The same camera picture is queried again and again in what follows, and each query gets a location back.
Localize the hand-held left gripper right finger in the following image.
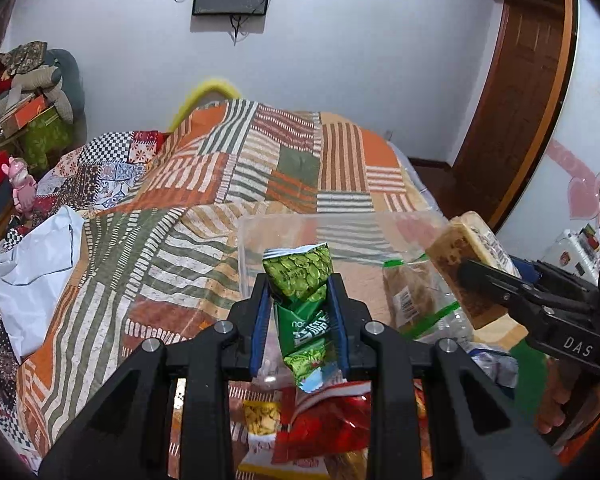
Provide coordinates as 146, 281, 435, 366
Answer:
329, 273, 567, 480

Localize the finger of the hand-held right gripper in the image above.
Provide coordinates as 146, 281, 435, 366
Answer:
509, 255, 600, 307
455, 258, 547, 324

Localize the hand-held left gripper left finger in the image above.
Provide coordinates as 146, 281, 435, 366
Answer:
37, 274, 272, 480

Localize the tan snack bar packet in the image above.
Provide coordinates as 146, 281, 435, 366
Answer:
424, 211, 522, 332

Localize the green snack packet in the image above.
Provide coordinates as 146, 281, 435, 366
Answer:
262, 242, 342, 394

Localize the clear plastic container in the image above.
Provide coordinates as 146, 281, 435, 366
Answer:
237, 211, 478, 361

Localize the person's right hand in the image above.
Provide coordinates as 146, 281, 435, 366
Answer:
534, 362, 600, 457

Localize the white printed packet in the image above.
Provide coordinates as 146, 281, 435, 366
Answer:
550, 226, 600, 283

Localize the zip bag with brown snack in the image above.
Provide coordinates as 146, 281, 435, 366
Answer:
382, 254, 462, 341

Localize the blue white wrapper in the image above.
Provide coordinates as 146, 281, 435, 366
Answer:
467, 347, 520, 388

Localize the pink heart sticker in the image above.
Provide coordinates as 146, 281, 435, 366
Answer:
547, 140, 600, 221

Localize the yellow snack packet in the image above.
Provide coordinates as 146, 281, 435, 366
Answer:
237, 399, 332, 477

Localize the red snack packet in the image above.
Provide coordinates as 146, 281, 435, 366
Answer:
274, 381, 377, 467

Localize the striped patchwork blanket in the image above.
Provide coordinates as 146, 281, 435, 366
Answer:
0, 99, 433, 480

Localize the wooden door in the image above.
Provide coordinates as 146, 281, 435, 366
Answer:
449, 0, 580, 233

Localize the white plastic bag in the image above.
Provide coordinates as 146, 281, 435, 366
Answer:
0, 205, 87, 363

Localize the yellow pillow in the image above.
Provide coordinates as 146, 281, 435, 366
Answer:
167, 77, 244, 132

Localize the pink toy figure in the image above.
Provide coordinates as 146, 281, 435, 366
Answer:
7, 157, 37, 214

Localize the green patterned box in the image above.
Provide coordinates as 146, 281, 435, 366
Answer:
22, 109, 77, 172

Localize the orange box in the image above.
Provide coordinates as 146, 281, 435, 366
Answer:
0, 94, 48, 133

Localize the pile of clothes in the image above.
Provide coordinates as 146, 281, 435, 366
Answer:
0, 40, 87, 137

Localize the black hanging cable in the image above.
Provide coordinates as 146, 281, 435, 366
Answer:
229, 14, 251, 45

